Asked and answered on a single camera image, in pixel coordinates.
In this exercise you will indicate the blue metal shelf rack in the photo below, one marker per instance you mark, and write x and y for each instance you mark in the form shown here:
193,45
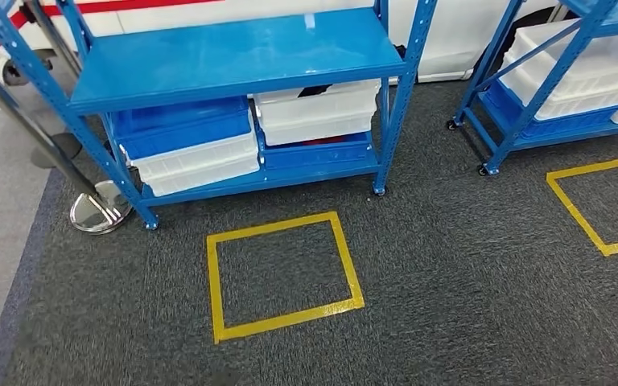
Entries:
554,69
234,53

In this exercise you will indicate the chrome stanchion post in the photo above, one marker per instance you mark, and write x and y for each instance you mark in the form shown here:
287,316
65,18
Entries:
53,37
98,210

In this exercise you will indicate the red plastic tray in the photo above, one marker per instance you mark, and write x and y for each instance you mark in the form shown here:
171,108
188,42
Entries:
322,140

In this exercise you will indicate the white car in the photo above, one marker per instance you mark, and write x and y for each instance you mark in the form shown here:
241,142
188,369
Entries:
447,48

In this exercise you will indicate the black pole stand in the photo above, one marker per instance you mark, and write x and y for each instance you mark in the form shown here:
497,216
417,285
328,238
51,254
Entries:
58,152

